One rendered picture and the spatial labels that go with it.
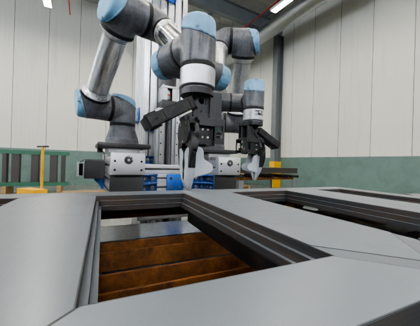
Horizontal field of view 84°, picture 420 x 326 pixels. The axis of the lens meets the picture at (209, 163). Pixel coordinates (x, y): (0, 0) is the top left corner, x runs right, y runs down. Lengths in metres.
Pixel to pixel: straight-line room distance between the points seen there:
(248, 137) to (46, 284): 0.72
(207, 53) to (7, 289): 0.46
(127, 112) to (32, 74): 9.88
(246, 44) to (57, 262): 1.13
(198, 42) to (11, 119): 10.34
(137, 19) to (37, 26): 10.68
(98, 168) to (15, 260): 0.96
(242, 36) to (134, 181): 0.82
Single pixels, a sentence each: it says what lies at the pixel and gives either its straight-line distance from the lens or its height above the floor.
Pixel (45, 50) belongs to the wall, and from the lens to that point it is 11.22.
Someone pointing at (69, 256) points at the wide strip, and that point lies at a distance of 0.31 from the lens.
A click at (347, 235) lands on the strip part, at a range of 0.43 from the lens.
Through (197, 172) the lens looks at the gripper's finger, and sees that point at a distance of 0.48.
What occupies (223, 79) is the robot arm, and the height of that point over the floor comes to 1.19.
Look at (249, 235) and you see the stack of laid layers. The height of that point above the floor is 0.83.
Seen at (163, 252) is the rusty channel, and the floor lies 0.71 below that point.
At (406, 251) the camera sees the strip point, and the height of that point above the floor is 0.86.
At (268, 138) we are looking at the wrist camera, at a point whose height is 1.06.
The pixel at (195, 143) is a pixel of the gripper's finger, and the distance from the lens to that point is 0.45.
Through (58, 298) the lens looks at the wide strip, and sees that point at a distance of 0.23.
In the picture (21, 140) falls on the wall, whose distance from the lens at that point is 10.62.
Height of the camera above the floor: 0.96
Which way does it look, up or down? level
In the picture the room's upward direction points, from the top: 2 degrees clockwise
